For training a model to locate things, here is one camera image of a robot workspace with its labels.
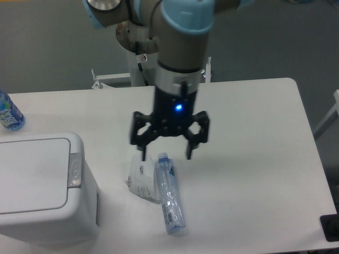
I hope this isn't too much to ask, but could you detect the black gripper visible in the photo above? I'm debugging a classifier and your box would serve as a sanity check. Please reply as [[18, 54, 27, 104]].
[[129, 87, 210, 161]]

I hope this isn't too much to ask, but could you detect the white push-lid trash can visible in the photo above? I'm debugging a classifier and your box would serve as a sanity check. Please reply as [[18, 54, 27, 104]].
[[1, 132, 100, 245]]

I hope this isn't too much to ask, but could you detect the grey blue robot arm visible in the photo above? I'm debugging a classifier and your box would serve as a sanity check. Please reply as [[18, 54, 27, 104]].
[[83, 1, 249, 158]]

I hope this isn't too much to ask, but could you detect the crushed clear plastic bottle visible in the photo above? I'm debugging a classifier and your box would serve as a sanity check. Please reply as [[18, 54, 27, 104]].
[[155, 152, 186, 234]]

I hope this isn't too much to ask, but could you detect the white plastic wrapper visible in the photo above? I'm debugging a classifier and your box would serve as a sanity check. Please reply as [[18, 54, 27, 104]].
[[126, 155, 160, 204]]

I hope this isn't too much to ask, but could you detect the blue labelled water bottle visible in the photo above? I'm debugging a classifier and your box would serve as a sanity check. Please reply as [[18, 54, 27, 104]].
[[1, 91, 25, 131]]

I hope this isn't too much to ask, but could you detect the black clamp at table edge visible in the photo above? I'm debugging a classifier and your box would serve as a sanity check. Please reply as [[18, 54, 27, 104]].
[[320, 214, 338, 242]]

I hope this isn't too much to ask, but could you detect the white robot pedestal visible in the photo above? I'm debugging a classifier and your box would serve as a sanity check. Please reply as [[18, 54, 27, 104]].
[[115, 21, 159, 87]]

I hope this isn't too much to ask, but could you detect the white metal base frame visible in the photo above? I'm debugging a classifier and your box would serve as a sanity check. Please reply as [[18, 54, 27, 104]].
[[91, 57, 214, 89]]

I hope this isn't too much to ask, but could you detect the black cable on pedestal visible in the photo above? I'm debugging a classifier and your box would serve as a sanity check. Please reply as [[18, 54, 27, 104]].
[[135, 41, 149, 87]]

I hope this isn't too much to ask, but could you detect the white frame at right edge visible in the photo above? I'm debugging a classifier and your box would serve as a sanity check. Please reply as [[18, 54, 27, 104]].
[[313, 89, 338, 140]]

